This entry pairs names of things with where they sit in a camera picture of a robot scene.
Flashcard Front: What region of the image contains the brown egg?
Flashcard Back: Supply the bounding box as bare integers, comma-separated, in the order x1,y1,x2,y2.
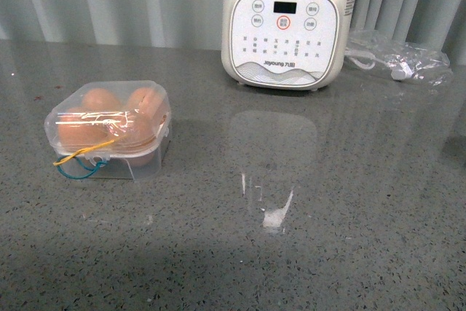
125,87,164,117
57,107,107,151
114,114,158,168
82,88,121,111

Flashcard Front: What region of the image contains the clear plastic egg box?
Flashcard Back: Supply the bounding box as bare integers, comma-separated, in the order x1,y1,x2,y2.
44,80,172,181

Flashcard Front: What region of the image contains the white Joyoung soymilk maker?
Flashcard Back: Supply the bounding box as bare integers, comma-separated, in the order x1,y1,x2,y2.
221,0,355,91

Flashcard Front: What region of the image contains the blue rubber band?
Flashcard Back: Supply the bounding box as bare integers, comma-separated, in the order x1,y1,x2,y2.
56,157,108,180

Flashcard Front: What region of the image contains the clear plastic bag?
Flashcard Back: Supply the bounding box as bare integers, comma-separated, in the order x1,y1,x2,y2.
344,30,453,87

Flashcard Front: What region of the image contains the white power cable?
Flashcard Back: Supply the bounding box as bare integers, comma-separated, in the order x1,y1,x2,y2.
344,47,414,82

